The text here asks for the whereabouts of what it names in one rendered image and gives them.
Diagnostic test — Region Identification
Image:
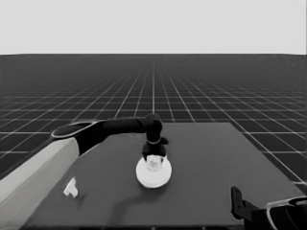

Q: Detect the large thick white disc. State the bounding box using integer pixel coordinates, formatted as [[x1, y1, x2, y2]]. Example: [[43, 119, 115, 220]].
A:
[[135, 154, 173, 190]]

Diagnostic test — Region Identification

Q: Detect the small white T-shaped piece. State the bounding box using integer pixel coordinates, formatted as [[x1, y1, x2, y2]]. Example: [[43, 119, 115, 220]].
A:
[[62, 176, 80, 198]]

